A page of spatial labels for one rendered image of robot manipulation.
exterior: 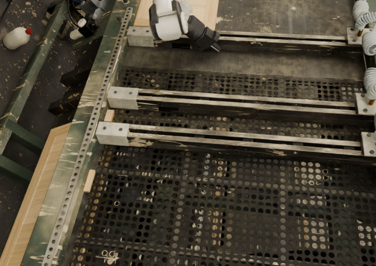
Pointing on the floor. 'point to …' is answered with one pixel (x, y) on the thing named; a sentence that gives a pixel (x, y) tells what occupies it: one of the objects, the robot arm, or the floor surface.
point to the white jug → (17, 37)
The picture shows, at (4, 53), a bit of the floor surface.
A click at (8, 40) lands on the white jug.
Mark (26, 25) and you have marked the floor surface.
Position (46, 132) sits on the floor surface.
